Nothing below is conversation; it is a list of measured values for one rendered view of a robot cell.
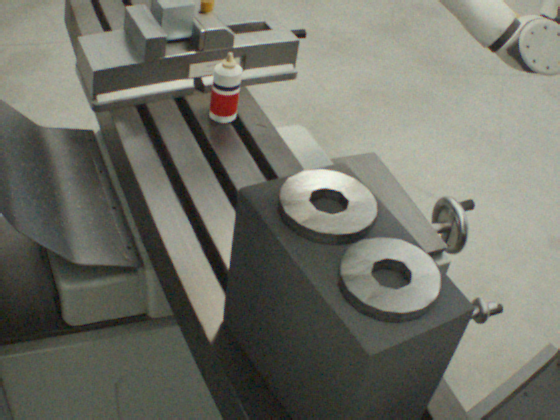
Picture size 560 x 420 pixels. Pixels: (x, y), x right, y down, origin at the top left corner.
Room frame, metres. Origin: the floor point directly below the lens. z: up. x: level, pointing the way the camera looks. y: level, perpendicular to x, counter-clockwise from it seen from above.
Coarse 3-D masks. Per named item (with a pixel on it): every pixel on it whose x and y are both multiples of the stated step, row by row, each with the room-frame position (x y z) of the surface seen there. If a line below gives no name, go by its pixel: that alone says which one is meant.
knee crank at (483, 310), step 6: (474, 300) 1.07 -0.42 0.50; (480, 300) 1.06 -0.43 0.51; (492, 300) 1.08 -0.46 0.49; (474, 306) 1.06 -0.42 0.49; (480, 306) 1.05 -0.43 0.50; (486, 306) 1.05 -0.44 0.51; (492, 306) 1.07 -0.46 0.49; (498, 306) 1.09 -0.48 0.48; (474, 312) 1.04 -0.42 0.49; (480, 312) 1.04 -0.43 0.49; (486, 312) 1.04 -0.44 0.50; (492, 312) 1.07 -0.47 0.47; (498, 312) 1.08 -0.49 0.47; (474, 318) 1.04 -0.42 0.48; (480, 318) 1.04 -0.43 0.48; (486, 318) 1.04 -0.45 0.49
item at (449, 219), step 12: (444, 204) 1.18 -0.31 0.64; (456, 204) 1.16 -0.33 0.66; (468, 204) 1.17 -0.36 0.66; (432, 216) 1.20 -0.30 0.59; (444, 216) 1.18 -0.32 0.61; (456, 216) 1.14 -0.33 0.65; (444, 228) 1.15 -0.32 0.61; (456, 228) 1.14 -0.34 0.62; (444, 240) 1.16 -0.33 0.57; (456, 240) 1.13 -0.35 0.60; (456, 252) 1.12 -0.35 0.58
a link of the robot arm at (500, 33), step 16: (448, 0) 0.92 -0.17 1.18; (464, 0) 0.92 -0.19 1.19; (480, 0) 0.92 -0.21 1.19; (496, 0) 0.93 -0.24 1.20; (464, 16) 0.91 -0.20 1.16; (480, 16) 0.90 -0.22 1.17; (496, 16) 0.90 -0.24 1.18; (512, 16) 0.92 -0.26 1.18; (528, 16) 0.95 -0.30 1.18; (480, 32) 0.90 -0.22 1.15; (496, 32) 0.90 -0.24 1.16; (512, 32) 0.90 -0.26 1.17; (496, 48) 0.90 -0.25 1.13; (512, 48) 0.87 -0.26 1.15; (512, 64) 0.89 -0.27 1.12
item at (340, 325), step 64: (256, 192) 0.56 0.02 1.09; (320, 192) 0.57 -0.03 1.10; (256, 256) 0.53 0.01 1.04; (320, 256) 0.49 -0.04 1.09; (384, 256) 0.49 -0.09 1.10; (256, 320) 0.51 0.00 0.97; (320, 320) 0.44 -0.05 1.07; (384, 320) 0.43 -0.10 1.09; (448, 320) 0.44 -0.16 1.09; (320, 384) 0.42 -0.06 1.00; (384, 384) 0.41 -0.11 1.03
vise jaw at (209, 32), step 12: (192, 0) 1.12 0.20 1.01; (204, 12) 1.09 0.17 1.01; (192, 24) 1.04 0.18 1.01; (204, 24) 1.04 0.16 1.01; (216, 24) 1.04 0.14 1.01; (192, 36) 1.04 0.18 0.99; (204, 36) 1.02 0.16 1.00; (216, 36) 1.03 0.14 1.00; (228, 36) 1.04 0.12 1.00; (204, 48) 1.02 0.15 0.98; (216, 48) 1.03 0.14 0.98
